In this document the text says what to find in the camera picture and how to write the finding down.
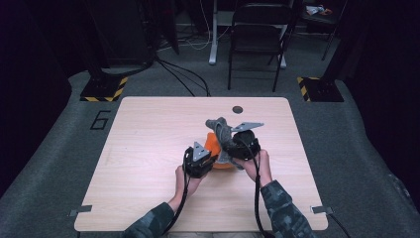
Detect orange and white object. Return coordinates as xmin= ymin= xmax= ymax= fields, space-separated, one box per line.
xmin=306 ymin=4 xmax=333 ymax=17

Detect person's left hand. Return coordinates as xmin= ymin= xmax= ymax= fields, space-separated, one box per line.
xmin=174 ymin=165 xmax=206 ymax=198

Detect white metal stand leg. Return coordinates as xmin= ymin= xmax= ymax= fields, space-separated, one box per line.
xmin=208 ymin=0 xmax=220 ymax=65

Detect black stand pole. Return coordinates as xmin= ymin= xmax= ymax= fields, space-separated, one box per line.
xmin=321 ymin=0 xmax=353 ymax=80

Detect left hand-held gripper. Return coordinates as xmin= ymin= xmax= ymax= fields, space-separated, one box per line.
xmin=182 ymin=141 xmax=219 ymax=179

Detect grey fuzzy cloth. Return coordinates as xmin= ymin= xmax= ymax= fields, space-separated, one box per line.
xmin=205 ymin=117 xmax=246 ymax=171

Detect orange plush toy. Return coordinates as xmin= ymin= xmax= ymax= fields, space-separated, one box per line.
xmin=201 ymin=132 xmax=237 ymax=171

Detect dark side table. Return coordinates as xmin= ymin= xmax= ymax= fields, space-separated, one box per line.
xmin=301 ymin=0 xmax=349 ymax=61

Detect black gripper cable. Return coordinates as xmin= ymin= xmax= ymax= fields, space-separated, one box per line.
xmin=236 ymin=135 xmax=275 ymax=238
xmin=160 ymin=147 xmax=194 ymax=237

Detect hazard-striped stand base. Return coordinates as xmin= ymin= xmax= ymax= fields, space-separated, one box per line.
xmin=296 ymin=76 xmax=345 ymax=103
xmin=79 ymin=76 xmax=129 ymax=103

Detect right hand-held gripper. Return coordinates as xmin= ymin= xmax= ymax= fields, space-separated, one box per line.
xmin=227 ymin=121 xmax=265 ymax=162

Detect person's right hand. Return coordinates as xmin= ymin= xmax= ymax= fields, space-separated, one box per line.
xmin=242 ymin=149 xmax=273 ymax=188

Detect black floor cables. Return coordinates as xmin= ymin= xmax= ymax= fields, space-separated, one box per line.
xmin=154 ymin=57 xmax=212 ymax=98

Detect white floor cables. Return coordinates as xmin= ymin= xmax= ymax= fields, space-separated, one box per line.
xmin=157 ymin=0 xmax=231 ymax=52

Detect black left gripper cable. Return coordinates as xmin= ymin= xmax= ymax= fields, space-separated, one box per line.
xmin=160 ymin=147 xmax=194 ymax=237

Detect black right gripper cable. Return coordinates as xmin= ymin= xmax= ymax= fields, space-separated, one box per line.
xmin=236 ymin=135 xmax=275 ymax=238

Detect grey tape strip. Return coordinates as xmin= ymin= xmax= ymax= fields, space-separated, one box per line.
xmin=68 ymin=204 xmax=93 ymax=218
xmin=310 ymin=205 xmax=335 ymax=215

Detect black folding chair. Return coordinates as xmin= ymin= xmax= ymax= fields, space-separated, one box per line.
xmin=227 ymin=2 xmax=295 ymax=93

